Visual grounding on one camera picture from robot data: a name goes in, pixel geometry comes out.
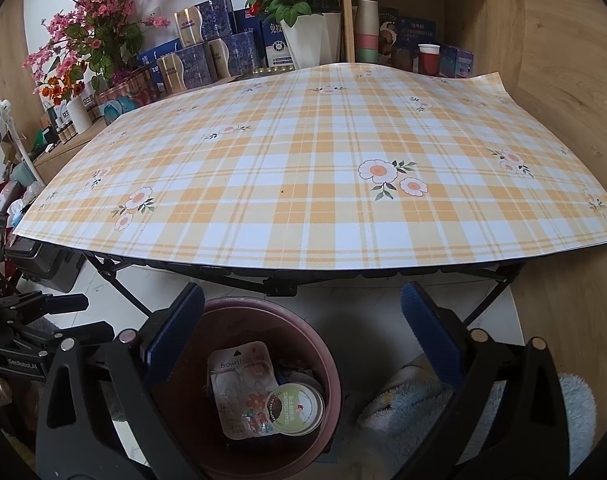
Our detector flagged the maroon plastic waste bin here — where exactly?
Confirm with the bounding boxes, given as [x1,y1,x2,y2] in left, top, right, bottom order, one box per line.
[153,297,343,466]

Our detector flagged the fluffy white blue slipper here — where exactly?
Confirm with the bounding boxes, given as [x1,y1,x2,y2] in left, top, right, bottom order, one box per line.
[356,355,598,457]

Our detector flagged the orange plaid floral tablecloth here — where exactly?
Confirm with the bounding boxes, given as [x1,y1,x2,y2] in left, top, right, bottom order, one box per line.
[10,62,607,272]

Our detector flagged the foil blister packs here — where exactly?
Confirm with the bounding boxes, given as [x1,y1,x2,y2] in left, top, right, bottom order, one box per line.
[240,65,296,78]

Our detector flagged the white blue carton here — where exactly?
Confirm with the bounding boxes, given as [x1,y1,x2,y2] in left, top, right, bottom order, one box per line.
[256,17,296,71]

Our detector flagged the dark picture print box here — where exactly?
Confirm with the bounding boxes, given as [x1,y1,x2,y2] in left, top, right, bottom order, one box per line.
[377,7,400,63]

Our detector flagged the round green-rimmed lid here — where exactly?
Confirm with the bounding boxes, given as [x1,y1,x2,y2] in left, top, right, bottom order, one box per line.
[264,381,325,435]

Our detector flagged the red rose plant white pot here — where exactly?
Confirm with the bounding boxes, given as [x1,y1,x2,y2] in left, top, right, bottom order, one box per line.
[239,0,344,68]

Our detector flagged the low wooden cabinet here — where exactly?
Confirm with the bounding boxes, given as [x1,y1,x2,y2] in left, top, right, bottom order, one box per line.
[30,72,244,183]

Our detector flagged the black plastic case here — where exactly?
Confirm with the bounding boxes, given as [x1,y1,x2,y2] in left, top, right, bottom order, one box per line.
[6,237,86,295]

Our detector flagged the dark blue printed box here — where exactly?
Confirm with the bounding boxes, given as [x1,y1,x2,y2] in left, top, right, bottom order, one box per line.
[397,16,437,73]

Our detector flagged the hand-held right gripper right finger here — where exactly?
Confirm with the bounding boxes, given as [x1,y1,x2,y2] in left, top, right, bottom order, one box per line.
[401,281,569,480]

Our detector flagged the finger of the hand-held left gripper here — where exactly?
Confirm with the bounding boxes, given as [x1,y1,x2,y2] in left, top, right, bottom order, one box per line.
[0,292,90,325]
[8,321,116,348]

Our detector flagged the red paper cup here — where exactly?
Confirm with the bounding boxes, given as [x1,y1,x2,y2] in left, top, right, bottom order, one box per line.
[417,43,440,77]

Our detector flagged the gold blue gift box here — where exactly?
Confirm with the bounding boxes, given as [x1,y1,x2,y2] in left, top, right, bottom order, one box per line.
[156,42,218,95]
[172,0,235,48]
[207,31,261,81]

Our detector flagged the orange flowers white vase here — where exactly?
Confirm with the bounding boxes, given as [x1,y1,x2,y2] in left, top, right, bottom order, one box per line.
[34,72,94,133]

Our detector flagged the row of small brown bottles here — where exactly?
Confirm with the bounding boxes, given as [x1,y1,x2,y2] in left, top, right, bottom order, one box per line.
[40,105,79,143]

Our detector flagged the pink blossom artificial plant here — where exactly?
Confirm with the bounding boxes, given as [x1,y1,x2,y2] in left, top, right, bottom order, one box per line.
[22,0,170,91]

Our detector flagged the copper teal tin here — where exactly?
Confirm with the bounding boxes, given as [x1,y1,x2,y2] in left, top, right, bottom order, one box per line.
[94,67,161,121]

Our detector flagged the small purple box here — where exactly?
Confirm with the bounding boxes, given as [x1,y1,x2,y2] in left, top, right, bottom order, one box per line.
[439,44,475,79]

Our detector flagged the black folding table frame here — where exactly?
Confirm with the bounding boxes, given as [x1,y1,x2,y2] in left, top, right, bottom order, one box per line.
[80,250,524,331]

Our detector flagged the stack of pastel cups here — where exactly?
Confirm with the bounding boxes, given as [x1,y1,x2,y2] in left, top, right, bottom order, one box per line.
[354,0,380,64]

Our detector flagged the blue cardboard carton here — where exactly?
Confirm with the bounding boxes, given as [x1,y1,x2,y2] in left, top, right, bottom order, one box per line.
[233,7,259,36]
[136,37,181,68]

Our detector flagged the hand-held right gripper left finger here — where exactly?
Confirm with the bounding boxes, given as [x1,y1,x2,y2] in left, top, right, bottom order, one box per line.
[34,282,206,480]

